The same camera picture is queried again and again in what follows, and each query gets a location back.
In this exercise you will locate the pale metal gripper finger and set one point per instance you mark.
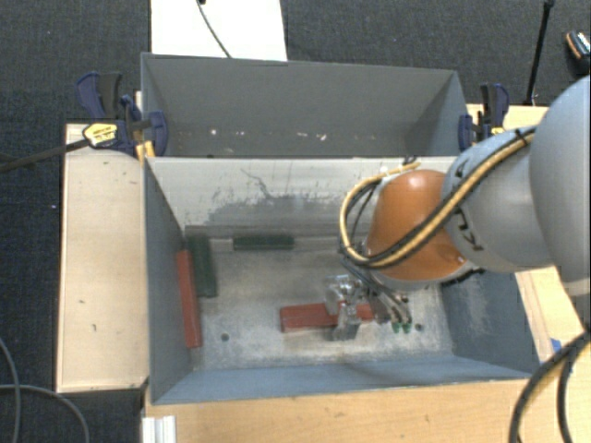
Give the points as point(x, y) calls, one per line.
point(341, 328)
point(353, 323)

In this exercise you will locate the red-brown flat block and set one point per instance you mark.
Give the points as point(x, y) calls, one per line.
point(189, 298)
point(305, 316)

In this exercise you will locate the dark green flat block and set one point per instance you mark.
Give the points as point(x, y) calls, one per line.
point(263, 242)
point(204, 266)

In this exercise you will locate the grey metal bin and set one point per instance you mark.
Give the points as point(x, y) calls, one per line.
point(277, 109)

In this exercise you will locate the pale wood flat board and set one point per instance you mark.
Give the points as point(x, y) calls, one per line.
point(101, 256)

